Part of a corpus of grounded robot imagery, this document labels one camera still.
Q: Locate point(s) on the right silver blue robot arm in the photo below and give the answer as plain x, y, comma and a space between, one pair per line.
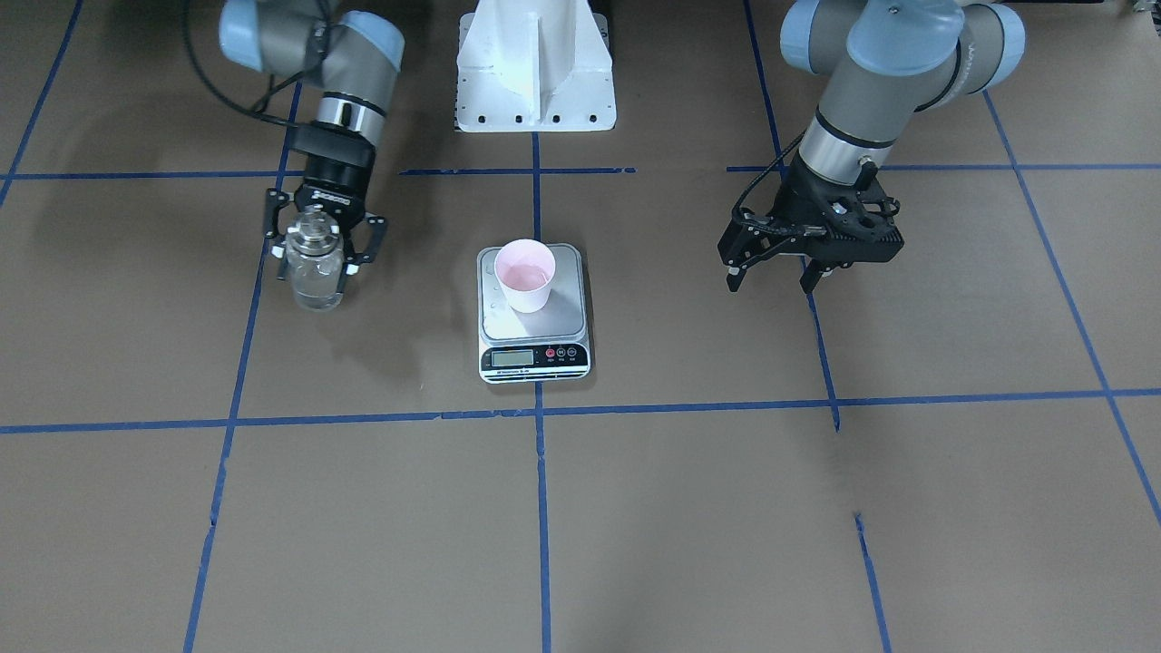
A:
354, 61

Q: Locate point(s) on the pink plastic cup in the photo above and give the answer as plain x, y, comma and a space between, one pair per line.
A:
525, 269

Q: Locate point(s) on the silver digital kitchen scale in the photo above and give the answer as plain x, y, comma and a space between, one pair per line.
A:
532, 321

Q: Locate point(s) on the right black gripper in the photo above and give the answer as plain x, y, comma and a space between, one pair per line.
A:
336, 179

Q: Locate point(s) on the clear glass sauce bottle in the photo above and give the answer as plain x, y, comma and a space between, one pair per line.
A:
315, 257

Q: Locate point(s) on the white camera mast with base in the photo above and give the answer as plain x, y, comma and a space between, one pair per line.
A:
535, 66

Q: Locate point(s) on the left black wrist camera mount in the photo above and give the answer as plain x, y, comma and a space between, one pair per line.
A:
859, 224

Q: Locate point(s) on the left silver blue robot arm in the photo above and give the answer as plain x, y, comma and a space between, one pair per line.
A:
885, 61

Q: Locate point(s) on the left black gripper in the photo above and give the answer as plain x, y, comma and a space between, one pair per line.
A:
792, 208

